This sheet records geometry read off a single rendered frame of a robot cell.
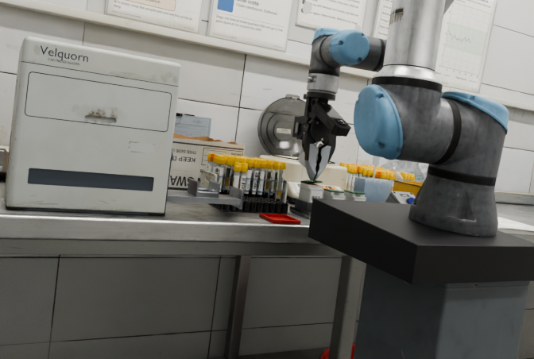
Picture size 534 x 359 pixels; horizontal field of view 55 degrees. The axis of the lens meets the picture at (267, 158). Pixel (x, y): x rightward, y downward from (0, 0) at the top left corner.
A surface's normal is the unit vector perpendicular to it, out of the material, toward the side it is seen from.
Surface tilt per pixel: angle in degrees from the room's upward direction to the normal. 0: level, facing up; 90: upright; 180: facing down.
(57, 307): 90
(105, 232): 90
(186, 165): 88
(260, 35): 93
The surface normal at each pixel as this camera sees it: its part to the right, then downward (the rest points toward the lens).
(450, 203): -0.41, -0.28
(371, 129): -0.96, 0.01
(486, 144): 0.22, 0.17
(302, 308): 0.45, 0.11
